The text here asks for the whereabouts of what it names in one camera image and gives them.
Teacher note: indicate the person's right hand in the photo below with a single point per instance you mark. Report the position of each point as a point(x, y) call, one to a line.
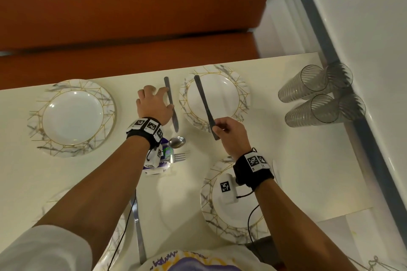
point(232, 137)

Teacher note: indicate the marble gold-lined plate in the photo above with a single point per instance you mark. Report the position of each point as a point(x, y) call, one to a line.
point(222, 95)
point(222, 218)
point(117, 235)
point(73, 118)

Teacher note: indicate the black wristband with markers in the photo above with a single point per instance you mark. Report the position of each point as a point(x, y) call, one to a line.
point(140, 135)
point(248, 173)

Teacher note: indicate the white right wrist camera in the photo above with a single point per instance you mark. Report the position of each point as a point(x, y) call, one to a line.
point(226, 188)

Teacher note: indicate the person's left thumb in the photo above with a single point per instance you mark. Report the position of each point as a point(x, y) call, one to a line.
point(171, 109)

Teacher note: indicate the steel fork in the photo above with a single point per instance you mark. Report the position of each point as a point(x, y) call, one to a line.
point(179, 156)

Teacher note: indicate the grey wall trim strip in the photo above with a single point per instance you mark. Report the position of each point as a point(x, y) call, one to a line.
point(349, 89)

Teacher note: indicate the black left wristband with markers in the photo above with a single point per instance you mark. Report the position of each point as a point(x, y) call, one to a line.
point(140, 135)

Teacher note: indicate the person's left forearm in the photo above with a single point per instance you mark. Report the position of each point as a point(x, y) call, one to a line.
point(95, 191)

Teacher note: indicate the purple and white cup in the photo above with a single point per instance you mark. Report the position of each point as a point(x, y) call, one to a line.
point(167, 153)

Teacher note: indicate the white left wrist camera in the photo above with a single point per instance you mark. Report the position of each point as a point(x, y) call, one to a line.
point(154, 159)

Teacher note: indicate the orange leather bench seat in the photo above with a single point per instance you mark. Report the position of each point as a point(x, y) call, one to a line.
point(127, 0)

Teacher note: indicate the black right wristband with markers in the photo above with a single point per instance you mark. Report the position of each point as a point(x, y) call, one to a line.
point(248, 173)

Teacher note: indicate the person's right fingers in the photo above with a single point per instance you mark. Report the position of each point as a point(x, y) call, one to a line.
point(220, 125)

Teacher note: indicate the white printed shirt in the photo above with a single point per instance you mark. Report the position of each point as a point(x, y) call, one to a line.
point(41, 251)

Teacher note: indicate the steel spoon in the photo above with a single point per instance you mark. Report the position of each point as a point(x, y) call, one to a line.
point(176, 142)

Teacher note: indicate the clear ribbed glass tumbler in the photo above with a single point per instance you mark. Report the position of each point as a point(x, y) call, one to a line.
point(308, 113)
point(300, 86)

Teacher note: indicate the steel table knife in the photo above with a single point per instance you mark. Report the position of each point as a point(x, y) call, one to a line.
point(176, 122)
point(139, 232)
point(203, 99)

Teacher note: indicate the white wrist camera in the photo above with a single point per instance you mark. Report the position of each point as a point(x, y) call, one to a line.
point(226, 188)
point(154, 159)

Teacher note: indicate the person's right forearm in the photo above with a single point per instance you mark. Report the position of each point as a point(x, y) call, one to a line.
point(292, 226)

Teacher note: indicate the person's left hand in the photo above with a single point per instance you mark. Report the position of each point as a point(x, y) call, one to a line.
point(154, 105)

